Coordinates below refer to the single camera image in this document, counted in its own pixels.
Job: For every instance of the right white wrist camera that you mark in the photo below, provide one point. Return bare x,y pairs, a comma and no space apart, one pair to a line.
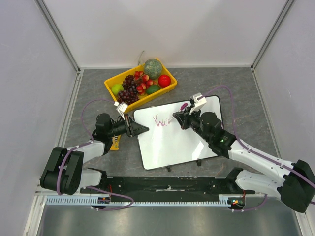
197,101

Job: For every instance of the dark purple grape bunch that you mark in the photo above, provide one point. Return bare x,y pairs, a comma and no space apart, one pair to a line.
129,94

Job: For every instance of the red apple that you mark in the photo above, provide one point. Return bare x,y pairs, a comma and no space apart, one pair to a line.
164,80

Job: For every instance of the yellow plastic tray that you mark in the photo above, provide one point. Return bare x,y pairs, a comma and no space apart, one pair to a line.
118,79

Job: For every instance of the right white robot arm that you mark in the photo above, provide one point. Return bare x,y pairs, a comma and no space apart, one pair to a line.
291,182

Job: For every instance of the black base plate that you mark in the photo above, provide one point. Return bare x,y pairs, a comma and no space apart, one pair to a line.
172,188

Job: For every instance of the green netted melon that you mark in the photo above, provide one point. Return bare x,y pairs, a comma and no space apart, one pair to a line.
153,68

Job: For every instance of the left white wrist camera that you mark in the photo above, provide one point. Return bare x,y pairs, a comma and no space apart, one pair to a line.
121,108

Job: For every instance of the left aluminium frame post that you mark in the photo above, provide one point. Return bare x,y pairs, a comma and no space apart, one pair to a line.
57,33

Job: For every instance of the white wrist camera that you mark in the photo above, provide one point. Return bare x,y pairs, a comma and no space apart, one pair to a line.
121,108
197,101

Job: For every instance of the white marker with pink cap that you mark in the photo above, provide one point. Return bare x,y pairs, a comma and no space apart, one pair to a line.
181,109

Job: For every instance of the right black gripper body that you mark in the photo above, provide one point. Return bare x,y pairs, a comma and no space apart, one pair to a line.
185,119

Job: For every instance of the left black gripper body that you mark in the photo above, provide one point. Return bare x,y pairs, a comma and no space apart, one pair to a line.
128,126

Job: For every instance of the red peach slices cluster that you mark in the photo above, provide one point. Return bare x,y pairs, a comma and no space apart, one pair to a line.
142,82

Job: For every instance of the green lime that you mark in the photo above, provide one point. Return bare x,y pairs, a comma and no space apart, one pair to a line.
116,88

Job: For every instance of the yellow candy packet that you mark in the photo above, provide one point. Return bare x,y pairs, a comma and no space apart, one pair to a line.
115,143

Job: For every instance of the white whiteboard black frame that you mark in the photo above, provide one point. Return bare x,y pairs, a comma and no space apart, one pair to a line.
166,144

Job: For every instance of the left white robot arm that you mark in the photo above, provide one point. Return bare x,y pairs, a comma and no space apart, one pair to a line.
64,172

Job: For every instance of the green avocado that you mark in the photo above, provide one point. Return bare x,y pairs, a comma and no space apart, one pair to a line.
152,89

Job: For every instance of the white slotted cable duct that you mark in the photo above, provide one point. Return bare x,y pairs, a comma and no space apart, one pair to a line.
100,201

